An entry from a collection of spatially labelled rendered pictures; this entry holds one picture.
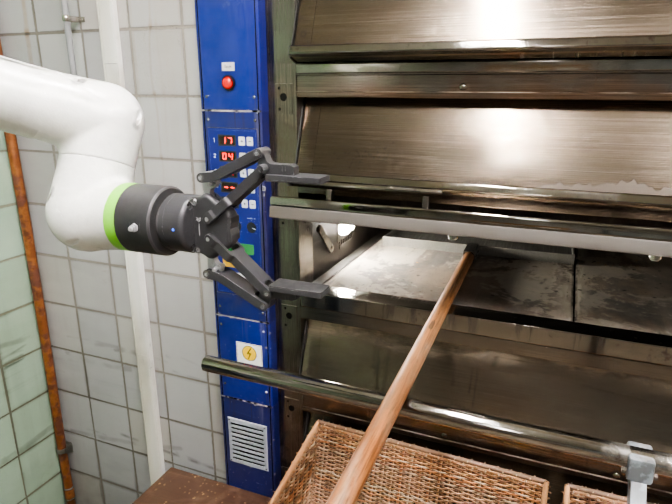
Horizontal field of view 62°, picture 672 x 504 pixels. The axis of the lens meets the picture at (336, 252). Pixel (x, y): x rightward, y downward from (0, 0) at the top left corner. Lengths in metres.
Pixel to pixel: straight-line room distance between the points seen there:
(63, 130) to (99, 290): 0.98
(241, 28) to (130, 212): 0.65
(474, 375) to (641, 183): 0.52
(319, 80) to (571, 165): 0.54
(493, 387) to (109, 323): 1.09
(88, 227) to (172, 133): 0.69
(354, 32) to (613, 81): 0.49
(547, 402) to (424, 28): 0.80
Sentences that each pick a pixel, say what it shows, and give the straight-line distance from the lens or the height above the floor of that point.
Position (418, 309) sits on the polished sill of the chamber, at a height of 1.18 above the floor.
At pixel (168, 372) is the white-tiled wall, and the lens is 1.69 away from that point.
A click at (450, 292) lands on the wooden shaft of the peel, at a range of 1.28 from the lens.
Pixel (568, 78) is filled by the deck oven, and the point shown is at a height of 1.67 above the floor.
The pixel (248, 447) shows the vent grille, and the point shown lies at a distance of 1.61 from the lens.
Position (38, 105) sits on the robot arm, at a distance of 0.81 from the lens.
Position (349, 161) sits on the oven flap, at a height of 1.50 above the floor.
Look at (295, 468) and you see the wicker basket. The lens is 1.39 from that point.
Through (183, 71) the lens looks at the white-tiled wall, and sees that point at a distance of 1.42.
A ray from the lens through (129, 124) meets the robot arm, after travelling 0.83.
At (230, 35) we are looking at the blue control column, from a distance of 1.31.
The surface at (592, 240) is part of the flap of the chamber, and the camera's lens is 1.02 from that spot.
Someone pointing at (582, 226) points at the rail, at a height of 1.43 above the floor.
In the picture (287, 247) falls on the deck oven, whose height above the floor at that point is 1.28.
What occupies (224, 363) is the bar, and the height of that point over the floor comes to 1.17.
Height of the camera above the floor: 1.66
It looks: 17 degrees down
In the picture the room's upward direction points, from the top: straight up
